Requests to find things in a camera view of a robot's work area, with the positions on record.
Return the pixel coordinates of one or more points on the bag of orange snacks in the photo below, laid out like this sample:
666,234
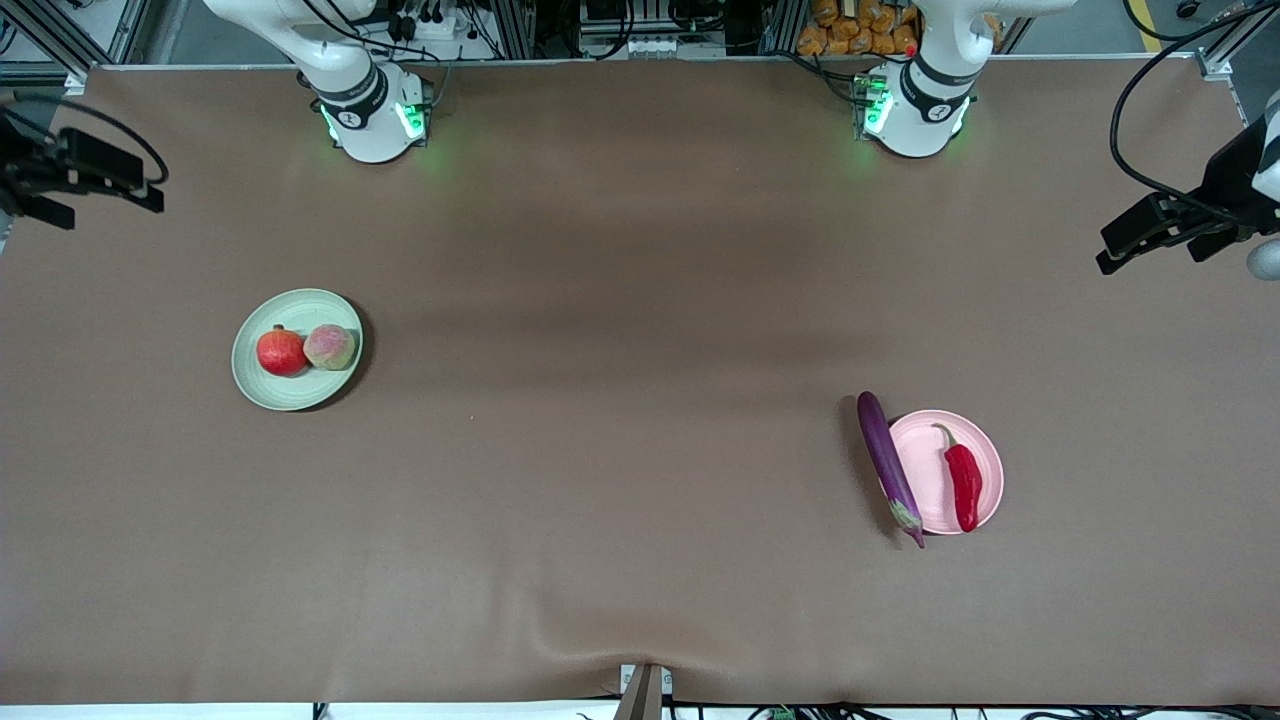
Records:
850,30

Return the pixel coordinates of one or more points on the pink yellow peach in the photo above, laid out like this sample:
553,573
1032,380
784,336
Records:
330,347

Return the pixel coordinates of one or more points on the white power strip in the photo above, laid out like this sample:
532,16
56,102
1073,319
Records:
425,22

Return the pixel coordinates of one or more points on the red chili pepper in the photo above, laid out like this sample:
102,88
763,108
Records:
964,485

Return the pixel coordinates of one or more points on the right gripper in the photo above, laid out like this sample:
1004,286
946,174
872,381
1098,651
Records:
22,160

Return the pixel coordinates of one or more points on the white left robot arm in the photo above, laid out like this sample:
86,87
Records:
925,100

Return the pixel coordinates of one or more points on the brown table cloth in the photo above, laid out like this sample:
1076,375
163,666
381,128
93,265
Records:
640,550

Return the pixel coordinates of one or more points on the green round plate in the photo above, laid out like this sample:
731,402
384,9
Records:
290,395

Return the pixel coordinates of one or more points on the red pomegranate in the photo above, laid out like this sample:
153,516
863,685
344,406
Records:
281,352

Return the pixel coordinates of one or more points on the pink round plate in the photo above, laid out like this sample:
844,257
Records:
925,460

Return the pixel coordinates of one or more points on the purple eggplant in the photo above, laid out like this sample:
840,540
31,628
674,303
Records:
888,465

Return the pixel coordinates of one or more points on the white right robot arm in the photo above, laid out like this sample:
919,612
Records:
360,100

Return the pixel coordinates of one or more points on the aluminium frame profile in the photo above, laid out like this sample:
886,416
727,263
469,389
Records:
45,35
1225,55

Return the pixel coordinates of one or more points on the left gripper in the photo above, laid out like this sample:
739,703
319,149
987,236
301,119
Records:
1226,181

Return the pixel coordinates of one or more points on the metal table bracket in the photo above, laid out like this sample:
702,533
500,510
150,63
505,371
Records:
643,692

